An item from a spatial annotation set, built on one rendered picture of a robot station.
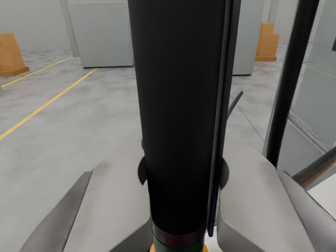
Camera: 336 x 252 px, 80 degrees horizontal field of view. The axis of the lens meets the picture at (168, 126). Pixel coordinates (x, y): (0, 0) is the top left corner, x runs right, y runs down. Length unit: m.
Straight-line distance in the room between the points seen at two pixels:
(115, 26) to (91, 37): 0.89
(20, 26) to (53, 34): 1.76
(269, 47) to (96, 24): 5.91
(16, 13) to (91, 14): 7.71
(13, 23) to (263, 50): 12.83
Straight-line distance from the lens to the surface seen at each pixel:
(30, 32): 14.59
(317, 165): 0.31
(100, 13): 7.52
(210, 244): 0.21
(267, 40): 8.35
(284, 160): 1.55
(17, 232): 2.31
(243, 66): 6.11
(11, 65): 8.37
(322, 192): 0.57
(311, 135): 1.29
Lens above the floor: 1.57
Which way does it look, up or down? 29 degrees down
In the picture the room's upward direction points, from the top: 2 degrees counter-clockwise
